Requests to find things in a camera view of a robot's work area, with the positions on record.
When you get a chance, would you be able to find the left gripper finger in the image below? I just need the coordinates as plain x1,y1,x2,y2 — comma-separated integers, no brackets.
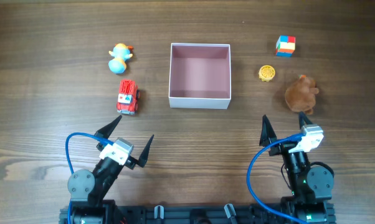
137,134,154,168
94,115,122,139

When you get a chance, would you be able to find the left blue cable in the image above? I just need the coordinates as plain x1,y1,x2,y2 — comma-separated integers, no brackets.
65,132,114,224

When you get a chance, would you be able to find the multicolour puzzle cube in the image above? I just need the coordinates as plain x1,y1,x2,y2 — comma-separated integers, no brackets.
275,35,296,57

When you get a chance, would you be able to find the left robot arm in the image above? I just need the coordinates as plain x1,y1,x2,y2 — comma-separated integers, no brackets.
60,116,154,223

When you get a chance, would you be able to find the blue cable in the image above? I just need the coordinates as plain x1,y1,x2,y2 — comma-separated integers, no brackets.
246,133,310,224
65,132,114,224

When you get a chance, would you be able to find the brown plush toy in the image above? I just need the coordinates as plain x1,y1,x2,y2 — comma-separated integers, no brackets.
285,75,320,114

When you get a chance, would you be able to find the right blue cable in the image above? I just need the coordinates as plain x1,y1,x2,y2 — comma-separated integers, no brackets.
246,133,310,224

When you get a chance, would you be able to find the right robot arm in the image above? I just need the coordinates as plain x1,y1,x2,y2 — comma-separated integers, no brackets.
259,112,335,223

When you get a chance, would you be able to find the red toy fire truck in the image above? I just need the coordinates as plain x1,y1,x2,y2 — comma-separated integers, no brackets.
116,79,140,115

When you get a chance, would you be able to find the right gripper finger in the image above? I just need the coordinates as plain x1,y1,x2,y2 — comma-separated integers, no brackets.
259,114,277,147
298,111,313,128

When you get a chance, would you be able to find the yellow round toy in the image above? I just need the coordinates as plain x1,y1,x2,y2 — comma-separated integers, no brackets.
259,65,275,82

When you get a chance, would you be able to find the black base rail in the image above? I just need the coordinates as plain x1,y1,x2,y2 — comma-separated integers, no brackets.
59,203,336,224

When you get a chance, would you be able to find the blue orange duck toy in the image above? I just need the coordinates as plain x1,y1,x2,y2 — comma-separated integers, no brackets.
108,44,133,74

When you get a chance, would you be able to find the white box pink interior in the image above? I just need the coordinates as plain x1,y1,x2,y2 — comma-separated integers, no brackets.
168,43,232,110

